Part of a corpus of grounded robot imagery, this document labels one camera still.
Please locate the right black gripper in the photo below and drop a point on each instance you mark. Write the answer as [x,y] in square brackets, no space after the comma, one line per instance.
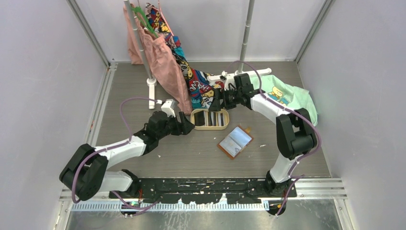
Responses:
[215,105]

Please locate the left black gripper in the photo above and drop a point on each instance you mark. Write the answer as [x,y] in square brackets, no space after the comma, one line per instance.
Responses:
[184,126]

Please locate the beige oval card tray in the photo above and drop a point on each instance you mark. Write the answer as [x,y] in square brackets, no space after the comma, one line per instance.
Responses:
[205,120]

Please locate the brown leather card holder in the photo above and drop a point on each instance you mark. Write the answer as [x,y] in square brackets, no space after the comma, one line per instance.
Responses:
[235,142]

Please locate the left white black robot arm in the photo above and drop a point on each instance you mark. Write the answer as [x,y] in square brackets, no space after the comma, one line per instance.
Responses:
[87,172]

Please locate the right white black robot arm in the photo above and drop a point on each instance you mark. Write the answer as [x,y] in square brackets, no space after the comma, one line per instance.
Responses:
[296,135]

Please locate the colourful comic print garment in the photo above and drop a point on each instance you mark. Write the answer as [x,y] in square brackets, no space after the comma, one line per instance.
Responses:
[201,92]

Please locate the right white rack stand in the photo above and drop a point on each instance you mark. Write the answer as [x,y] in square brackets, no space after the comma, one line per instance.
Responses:
[244,45]

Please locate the white rack stand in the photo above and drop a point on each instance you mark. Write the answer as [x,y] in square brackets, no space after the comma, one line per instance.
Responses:
[151,81]
[244,45]

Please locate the left white rack stand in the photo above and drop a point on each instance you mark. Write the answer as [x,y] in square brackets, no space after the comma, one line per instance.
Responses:
[151,81]

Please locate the pink hanging garment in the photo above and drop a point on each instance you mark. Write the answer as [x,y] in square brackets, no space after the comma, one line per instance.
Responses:
[164,67]

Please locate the mint green garment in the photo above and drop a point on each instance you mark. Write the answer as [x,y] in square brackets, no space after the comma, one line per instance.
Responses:
[285,94]

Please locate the green clothes hanger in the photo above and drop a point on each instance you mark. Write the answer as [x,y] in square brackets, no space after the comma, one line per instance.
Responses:
[144,20]

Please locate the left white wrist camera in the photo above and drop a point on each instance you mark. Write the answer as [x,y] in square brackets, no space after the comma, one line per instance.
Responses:
[168,107]

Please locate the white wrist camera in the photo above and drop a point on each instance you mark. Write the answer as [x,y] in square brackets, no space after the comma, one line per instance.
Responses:
[227,79]
[168,107]

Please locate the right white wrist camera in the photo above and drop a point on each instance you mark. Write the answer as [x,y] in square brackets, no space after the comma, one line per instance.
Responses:
[227,79]

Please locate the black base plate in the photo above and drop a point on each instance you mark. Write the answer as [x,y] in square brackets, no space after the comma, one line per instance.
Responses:
[210,191]

